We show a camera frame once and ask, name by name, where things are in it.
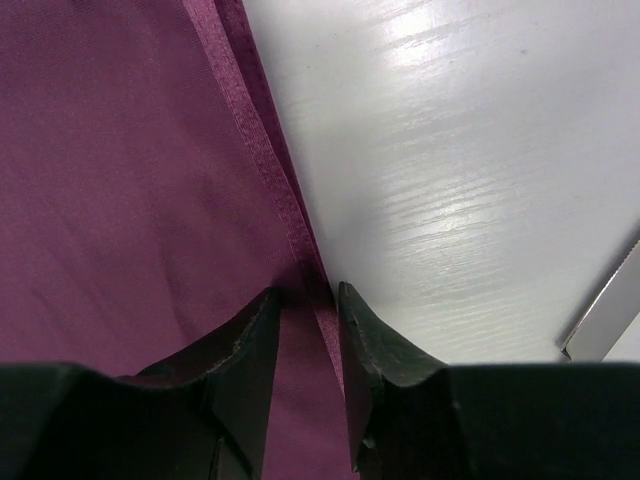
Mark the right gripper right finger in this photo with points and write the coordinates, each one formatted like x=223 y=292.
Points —
x=375 y=358

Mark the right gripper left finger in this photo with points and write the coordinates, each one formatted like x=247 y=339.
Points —
x=235 y=363

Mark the purple cloth napkin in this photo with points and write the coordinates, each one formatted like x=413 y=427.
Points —
x=147 y=195

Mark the pink handled knife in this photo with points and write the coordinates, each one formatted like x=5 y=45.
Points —
x=608 y=315

